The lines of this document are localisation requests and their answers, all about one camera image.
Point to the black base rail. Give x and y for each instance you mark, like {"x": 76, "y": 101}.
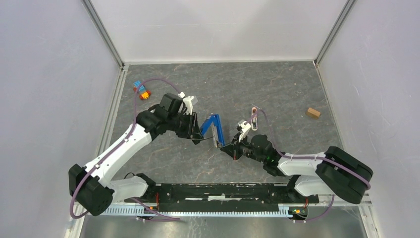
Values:
{"x": 221, "y": 197}

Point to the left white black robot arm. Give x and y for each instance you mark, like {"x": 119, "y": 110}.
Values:
{"x": 92, "y": 185}

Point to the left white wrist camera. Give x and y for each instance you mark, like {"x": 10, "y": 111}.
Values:
{"x": 189, "y": 102}

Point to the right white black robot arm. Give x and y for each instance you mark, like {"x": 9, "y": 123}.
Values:
{"x": 333, "y": 172}

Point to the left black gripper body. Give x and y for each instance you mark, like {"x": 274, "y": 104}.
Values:
{"x": 185, "y": 124}

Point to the blue stapler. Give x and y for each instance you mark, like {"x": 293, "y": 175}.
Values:
{"x": 213, "y": 122}

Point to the small wooden block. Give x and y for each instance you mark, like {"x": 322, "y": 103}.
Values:
{"x": 313, "y": 113}

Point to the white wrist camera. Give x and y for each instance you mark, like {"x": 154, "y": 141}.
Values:
{"x": 189, "y": 102}
{"x": 243, "y": 129}

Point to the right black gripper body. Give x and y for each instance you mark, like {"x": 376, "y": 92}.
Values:
{"x": 242, "y": 148}

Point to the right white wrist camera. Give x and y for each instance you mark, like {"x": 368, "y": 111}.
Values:
{"x": 243, "y": 129}

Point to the colourful toy brick car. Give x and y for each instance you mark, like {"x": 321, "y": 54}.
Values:
{"x": 142, "y": 92}

